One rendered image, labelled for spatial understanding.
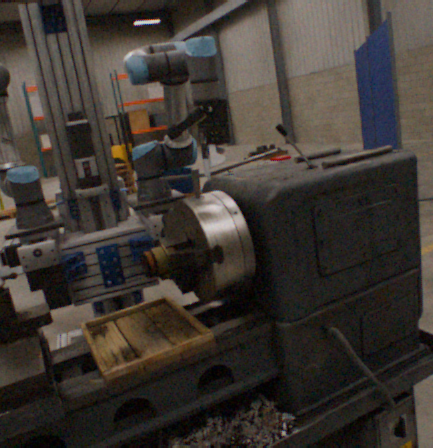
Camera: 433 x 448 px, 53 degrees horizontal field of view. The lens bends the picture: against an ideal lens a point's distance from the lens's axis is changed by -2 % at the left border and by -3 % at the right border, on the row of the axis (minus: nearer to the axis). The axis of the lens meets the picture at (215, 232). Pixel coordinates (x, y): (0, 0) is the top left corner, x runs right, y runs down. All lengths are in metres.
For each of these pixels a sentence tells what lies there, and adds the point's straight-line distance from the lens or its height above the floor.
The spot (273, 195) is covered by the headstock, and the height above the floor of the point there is 1.23.
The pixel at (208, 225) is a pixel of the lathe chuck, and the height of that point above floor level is 1.18.
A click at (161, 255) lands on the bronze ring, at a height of 1.11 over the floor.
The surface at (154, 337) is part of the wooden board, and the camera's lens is 1.28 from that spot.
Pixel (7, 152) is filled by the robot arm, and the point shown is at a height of 1.46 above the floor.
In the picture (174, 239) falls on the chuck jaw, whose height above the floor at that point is 1.13.
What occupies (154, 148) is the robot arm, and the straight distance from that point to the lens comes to 1.83.
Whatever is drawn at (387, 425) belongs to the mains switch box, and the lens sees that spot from 1.65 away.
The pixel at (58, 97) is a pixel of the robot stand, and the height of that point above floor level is 1.64.
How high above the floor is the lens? 1.45
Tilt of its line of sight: 15 degrees down
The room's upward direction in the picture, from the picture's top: 10 degrees counter-clockwise
